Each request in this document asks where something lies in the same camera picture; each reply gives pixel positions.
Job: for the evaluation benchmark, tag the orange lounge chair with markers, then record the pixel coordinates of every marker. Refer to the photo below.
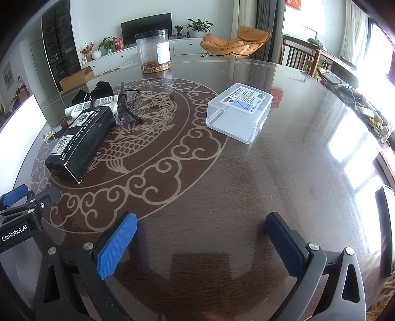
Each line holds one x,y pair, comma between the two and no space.
247,41

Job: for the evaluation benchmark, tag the clear plastic storage box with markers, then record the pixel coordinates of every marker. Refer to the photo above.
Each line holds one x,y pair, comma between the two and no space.
239,112

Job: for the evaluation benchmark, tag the black printed cardboard box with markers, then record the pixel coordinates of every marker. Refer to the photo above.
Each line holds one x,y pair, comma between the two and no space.
76,148

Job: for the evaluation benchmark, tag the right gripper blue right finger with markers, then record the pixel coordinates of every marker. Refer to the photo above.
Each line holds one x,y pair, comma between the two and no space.
303,262

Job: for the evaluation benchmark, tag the red flowers in vase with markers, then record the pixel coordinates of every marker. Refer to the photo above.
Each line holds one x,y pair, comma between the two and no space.
87,50

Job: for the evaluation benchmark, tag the clear jar with black lid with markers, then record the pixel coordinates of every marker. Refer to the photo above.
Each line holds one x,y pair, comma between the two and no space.
154,51

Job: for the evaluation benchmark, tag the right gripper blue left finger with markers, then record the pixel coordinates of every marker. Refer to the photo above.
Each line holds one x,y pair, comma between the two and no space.
101,260

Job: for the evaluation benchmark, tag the black display shelf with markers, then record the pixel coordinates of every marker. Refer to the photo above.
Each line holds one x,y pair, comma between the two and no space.
58,41

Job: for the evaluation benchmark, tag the black flat screen television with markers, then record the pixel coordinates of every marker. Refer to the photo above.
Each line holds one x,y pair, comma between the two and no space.
130,29

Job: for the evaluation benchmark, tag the brown cardboard box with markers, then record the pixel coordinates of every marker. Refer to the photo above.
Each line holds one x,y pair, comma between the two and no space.
76,79

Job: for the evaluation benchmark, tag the wooden dining chair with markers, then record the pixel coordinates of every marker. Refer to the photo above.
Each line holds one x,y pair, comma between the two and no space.
301,55

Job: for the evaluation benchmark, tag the large white storage bin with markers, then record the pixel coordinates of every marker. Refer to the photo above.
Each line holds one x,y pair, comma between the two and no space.
17,137

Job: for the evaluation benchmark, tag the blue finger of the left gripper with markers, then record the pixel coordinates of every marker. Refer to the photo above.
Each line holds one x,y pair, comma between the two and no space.
13,196

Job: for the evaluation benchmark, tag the green potted plant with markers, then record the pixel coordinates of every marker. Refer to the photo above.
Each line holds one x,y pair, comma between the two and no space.
199,27

